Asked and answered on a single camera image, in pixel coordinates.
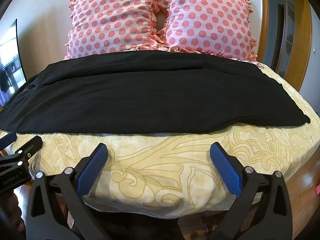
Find window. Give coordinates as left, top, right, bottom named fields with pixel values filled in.
left=0, top=19, right=27, bottom=105

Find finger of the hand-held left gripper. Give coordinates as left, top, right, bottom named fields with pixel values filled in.
left=0, top=135, right=43, bottom=173
left=0, top=131, right=17, bottom=148

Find wooden door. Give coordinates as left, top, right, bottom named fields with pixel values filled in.
left=290, top=0, right=313, bottom=92

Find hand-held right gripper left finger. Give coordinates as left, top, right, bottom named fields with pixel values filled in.
left=26, top=143, right=109, bottom=240

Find pink polka dot pillow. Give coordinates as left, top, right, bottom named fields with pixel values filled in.
left=160, top=0, right=258, bottom=62
left=64, top=0, right=167, bottom=60

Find wooden headboard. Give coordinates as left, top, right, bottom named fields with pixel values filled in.
left=214, top=0, right=269, bottom=62

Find black pants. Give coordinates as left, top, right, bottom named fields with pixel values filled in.
left=0, top=51, right=311, bottom=133

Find cream patterned bed sheet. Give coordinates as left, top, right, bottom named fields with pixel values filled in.
left=0, top=60, right=320, bottom=218

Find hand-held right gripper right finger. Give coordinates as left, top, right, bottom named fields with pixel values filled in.
left=209, top=142, right=294, bottom=240

